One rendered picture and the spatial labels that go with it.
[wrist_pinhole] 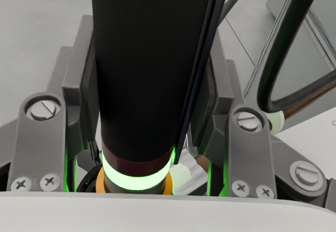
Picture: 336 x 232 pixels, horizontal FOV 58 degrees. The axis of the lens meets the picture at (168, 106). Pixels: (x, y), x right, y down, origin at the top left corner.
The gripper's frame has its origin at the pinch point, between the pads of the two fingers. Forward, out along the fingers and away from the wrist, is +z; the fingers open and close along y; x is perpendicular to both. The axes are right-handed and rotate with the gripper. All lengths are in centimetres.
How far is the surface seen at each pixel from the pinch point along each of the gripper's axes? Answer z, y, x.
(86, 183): 13.3, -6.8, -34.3
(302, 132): 24, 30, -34
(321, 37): 88, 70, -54
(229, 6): 29.1, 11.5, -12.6
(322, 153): 19.0, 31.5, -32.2
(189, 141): 26.1, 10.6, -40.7
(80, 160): 31, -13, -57
